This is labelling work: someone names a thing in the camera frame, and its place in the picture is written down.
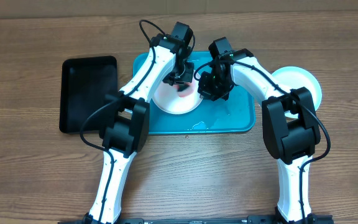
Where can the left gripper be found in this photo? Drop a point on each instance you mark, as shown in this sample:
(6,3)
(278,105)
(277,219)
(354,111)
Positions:
(188,77)

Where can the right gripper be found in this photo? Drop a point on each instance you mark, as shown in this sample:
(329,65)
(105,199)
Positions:
(207,93)

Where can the green and pink sponge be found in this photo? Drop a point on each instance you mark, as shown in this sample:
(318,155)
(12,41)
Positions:
(185,89)

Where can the white plate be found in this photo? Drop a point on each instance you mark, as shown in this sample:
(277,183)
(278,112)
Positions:
(167,100)

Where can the light blue plate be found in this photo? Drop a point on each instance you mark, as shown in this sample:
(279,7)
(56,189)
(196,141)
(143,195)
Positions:
(296,77)

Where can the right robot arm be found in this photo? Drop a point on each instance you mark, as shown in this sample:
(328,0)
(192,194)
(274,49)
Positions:
(291,129)

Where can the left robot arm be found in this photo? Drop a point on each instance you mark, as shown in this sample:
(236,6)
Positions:
(125,117)

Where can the teal plastic tray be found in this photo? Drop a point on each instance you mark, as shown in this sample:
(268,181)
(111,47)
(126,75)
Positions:
(237,114)

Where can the black plastic tray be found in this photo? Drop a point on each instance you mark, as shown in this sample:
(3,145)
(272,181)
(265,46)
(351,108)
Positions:
(85,82)

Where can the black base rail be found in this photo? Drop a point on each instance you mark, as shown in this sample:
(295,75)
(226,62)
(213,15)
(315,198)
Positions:
(251,219)

